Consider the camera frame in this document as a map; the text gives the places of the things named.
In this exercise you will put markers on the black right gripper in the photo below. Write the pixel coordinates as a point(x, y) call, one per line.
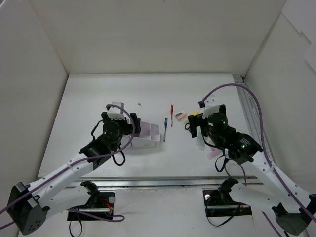
point(197, 122)

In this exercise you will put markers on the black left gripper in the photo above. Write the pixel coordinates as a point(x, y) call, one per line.
point(127, 124)

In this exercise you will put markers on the orange highlighter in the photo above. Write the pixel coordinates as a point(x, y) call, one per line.
point(200, 143)

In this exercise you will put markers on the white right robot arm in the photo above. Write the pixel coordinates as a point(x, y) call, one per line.
point(293, 207)

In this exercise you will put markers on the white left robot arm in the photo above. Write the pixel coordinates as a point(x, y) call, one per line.
point(30, 205)

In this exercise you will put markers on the pink white mini stapler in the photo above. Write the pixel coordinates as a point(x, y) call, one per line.
point(180, 115)

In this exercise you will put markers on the white divided organizer right box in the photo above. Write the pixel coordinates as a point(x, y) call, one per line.
point(149, 136)

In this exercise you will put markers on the red gel pen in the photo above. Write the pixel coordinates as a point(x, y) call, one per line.
point(171, 115)

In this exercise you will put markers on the blue gel pen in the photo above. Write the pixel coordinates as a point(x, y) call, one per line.
point(165, 129)

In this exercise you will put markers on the purple highlighter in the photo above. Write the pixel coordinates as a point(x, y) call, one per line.
point(215, 153)

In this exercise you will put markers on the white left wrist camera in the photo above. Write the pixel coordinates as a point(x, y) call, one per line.
point(117, 109)

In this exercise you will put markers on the aluminium right side rail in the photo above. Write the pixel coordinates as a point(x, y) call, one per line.
point(251, 113)

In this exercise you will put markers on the aluminium rail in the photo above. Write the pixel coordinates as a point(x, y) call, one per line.
point(156, 182)
point(251, 113)

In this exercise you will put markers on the aluminium front rail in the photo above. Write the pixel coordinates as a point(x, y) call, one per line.
point(156, 182)

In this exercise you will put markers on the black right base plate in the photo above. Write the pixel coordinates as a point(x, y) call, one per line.
point(215, 206)

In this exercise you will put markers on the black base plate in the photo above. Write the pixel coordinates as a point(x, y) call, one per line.
point(215, 206)
point(103, 208)

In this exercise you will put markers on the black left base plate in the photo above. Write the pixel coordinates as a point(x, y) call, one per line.
point(103, 208)

